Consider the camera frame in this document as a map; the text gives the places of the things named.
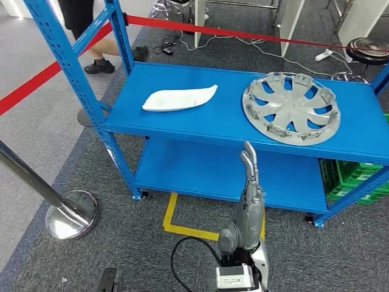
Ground black power adapter with cable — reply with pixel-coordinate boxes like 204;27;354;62
152;32;183;56

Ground person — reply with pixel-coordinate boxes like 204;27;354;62
57;0;149;75

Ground blue metal shelf rack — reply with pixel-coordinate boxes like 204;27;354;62
23;0;389;229

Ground chrome stanchion post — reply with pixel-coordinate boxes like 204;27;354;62
0;139;99;241

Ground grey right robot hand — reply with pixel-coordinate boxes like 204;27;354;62
218;141;265;256

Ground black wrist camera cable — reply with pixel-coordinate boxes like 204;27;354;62
170;236;224;292

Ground folded green plastic crate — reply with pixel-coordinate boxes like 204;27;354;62
319;159;341;196

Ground white desk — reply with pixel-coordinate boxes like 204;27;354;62
194;0;306;57
337;0;389;63

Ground white display plinth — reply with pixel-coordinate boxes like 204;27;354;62
0;0;66;21

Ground chrome swivel chair base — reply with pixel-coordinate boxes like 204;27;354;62
150;0;183;19

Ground white power strip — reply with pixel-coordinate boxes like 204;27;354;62
314;48;334;62

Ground white floor cable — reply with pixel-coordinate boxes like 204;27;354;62
179;27;335;78

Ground black round stool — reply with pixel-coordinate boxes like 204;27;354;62
331;37;389;84

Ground black stanchion post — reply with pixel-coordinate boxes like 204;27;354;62
77;108;107;128

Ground metal chair legs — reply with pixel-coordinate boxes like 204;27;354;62
325;0;354;35

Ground silver wheel hubcap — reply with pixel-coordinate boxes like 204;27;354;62
242;71;342;147

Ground red barrier belt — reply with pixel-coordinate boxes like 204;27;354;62
126;14;389;52
0;22;114;117

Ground white curved plastic part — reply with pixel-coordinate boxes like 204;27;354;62
142;84;219;113

